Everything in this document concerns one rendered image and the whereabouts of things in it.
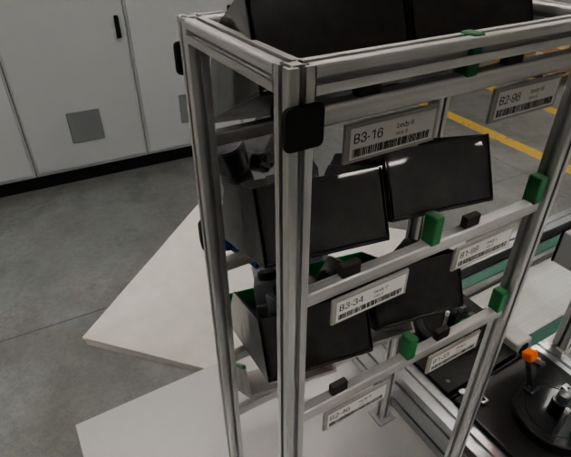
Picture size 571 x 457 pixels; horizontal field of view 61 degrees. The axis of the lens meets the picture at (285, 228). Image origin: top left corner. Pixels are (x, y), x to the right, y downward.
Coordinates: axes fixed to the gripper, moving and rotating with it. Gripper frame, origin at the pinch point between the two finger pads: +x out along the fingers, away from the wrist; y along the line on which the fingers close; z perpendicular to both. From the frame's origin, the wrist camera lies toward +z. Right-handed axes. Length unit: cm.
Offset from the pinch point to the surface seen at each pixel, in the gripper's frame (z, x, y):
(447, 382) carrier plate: -27.5, 21.7, 30.9
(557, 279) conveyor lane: -40, 4, 81
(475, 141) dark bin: 28.4, 13.6, 18.4
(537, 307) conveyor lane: -38, 10, 68
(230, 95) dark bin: 35.3, 8.6, -7.3
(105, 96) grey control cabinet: -147, -265, -25
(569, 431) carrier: -21, 37, 43
